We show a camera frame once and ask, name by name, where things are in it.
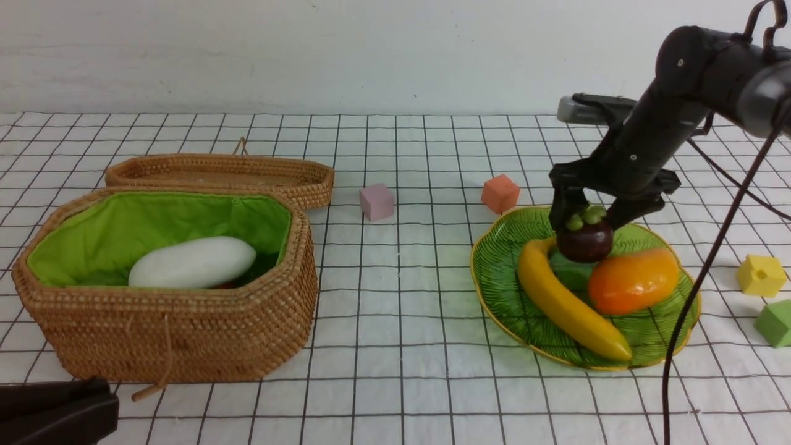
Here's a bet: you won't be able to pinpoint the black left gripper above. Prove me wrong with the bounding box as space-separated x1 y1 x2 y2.
1 378 119 444

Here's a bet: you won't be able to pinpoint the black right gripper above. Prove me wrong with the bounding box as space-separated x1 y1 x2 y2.
549 93 710 232

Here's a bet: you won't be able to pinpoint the dark purple toy mangosteen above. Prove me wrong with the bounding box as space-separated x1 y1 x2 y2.
556 205 615 264

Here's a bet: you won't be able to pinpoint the orange yellow toy mango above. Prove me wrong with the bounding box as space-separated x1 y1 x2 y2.
587 248 680 316

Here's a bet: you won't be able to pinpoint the yellow toy banana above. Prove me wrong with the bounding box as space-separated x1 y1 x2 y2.
517 239 633 362

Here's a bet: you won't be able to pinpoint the white toy radish green leaves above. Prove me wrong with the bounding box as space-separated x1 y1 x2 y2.
128 236 257 289

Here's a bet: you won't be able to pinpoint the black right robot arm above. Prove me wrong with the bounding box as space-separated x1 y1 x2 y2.
550 1 790 230

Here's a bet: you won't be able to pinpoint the orange foam cube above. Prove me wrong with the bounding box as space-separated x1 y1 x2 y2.
481 174 522 214

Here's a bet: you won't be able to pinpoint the green leaf-shaped glass plate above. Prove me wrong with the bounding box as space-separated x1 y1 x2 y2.
470 206 701 371

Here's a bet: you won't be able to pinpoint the woven wicker basket green lining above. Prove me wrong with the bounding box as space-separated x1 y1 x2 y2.
12 187 319 384

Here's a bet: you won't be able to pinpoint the yellow foam cube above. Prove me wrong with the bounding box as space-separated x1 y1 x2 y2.
735 254 788 298

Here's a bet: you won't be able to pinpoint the green foam cube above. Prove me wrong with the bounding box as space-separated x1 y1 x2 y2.
754 299 790 347

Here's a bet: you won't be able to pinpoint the pink foam cube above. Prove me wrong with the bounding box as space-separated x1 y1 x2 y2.
358 183 395 223

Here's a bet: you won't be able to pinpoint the woven wicker basket lid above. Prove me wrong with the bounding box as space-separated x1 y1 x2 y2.
104 137 334 210

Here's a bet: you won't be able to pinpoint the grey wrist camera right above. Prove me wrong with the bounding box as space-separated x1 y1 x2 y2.
556 93 637 126

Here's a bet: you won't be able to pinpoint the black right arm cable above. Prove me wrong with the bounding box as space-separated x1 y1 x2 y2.
661 111 791 445

